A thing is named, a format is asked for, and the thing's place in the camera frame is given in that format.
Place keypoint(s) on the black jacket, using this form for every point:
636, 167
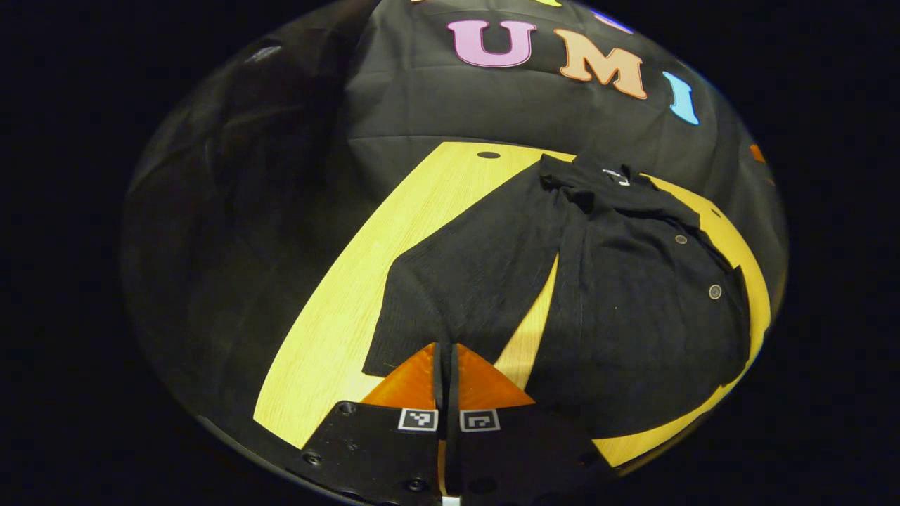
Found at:
633, 316

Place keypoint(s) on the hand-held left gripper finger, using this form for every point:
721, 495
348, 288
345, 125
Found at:
439, 383
453, 383

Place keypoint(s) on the black backdrop cloth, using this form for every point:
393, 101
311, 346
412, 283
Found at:
422, 105

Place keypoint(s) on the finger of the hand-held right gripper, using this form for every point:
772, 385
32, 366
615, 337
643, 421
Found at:
756, 152

